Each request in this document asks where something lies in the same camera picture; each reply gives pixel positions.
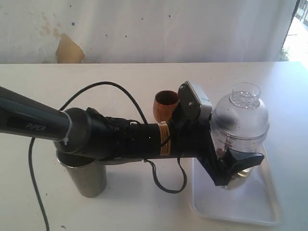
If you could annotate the brown wooden cup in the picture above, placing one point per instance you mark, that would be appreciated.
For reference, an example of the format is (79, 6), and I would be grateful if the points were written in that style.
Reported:
(164, 105)

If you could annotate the clear plastic shaker cup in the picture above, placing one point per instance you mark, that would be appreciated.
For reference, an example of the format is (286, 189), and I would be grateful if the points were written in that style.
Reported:
(239, 154)

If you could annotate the gold foil coin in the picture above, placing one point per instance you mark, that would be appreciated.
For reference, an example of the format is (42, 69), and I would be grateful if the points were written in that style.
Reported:
(239, 179)

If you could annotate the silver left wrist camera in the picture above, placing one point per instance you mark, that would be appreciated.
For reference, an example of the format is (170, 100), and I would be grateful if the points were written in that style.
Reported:
(195, 104)

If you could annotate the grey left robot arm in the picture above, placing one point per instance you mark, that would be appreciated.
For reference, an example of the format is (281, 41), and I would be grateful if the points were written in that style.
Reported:
(87, 134)

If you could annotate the clear dome strainer lid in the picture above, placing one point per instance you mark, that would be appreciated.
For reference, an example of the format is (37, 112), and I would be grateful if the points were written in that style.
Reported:
(240, 120)

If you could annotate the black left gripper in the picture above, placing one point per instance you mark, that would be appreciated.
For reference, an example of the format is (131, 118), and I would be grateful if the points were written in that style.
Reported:
(192, 138)

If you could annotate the white left zip tie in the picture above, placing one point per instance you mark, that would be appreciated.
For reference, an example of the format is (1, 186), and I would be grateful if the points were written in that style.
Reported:
(65, 140)

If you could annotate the white backdrop sheet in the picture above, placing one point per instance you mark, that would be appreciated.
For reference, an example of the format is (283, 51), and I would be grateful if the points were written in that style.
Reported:
(143, 31)

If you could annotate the white rectangular tray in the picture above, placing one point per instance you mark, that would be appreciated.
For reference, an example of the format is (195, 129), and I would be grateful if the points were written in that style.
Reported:
(255, 202)

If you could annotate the stainless steel cup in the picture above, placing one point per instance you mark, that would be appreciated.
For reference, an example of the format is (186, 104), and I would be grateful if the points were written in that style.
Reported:
(88, 174)

